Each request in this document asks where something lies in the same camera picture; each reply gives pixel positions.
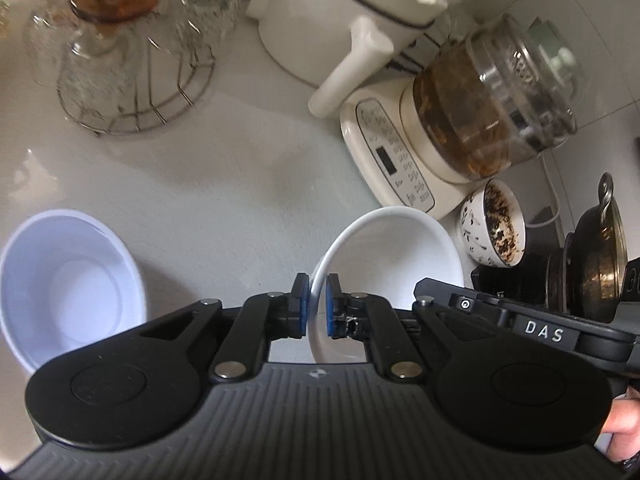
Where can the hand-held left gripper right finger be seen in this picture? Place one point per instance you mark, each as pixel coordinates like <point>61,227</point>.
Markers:
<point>331,310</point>

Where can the person's right hand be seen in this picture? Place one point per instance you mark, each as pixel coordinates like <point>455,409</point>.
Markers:
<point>622,420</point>

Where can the cream kettle base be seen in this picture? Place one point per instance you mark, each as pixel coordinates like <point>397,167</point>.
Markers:
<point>380,160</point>

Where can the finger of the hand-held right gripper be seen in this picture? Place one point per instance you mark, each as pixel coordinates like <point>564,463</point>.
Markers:
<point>465,310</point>

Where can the dark metal pot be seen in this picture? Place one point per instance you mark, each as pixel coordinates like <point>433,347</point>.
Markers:
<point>595,260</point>

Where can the black stove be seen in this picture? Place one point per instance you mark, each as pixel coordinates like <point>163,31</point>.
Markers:
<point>540,242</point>

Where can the white electric pot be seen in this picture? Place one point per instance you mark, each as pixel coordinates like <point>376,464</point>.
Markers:
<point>310,25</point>

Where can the floral cup with tea leaves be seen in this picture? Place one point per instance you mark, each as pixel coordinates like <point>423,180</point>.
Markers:
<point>475,235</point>

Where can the glass kettle jug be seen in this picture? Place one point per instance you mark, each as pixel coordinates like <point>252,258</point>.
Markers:
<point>500,110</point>

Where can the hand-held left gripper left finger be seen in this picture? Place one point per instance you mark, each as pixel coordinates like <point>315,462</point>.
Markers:
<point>301,305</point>

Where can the set of glass cups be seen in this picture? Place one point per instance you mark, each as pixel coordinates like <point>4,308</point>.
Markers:
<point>90,60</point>

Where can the bluish white bowl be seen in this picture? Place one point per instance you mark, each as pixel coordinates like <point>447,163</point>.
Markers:
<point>70,285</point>

